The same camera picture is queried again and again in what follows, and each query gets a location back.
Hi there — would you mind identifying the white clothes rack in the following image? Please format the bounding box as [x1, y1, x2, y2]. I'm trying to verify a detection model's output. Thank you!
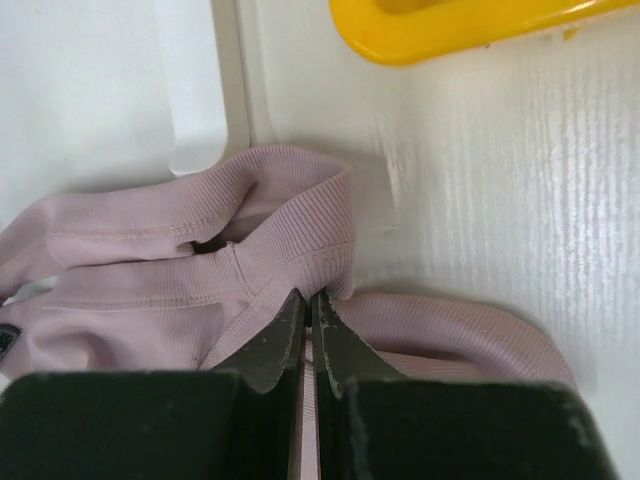
[154, 1, 400, 232]

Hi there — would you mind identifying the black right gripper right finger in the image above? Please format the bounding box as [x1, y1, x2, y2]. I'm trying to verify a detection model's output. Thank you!
[310, 292, 617, 479]

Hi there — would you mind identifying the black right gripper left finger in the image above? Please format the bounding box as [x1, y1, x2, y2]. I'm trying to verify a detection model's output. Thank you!
[1, 291, 306, 479]

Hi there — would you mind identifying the pink tank top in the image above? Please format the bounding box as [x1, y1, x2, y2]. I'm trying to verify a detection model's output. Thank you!
[1, 146, 574, 479]

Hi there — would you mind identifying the yellow plastic bin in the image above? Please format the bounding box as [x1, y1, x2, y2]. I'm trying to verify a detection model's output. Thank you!
[329, 0, 639, 66]

